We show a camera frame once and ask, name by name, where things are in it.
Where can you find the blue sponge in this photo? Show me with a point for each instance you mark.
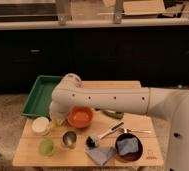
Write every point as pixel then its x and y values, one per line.
pixel 128 145

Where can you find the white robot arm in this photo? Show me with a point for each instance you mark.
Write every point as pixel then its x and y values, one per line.
pixel 171 105

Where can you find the silver fork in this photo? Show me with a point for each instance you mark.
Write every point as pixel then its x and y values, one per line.
pixel 124 130

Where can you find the green plastic cup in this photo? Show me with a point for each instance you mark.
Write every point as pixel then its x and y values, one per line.
pixel 46 147

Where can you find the orange bowl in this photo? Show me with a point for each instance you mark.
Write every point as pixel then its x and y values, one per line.
pixel 80 117

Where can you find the blue grey cloth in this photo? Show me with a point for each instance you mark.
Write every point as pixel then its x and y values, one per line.
pixel 100 155

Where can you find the small metal cup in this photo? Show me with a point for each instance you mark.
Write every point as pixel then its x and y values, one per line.
pixel 69 139

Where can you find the green pea pod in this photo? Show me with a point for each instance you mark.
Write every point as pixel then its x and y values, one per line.
pixel 114 115

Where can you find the green plastic tray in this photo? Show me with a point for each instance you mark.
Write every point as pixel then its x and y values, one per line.
pixel 39 98

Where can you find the white lidded container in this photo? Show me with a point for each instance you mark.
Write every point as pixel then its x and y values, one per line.
pixel 40 126

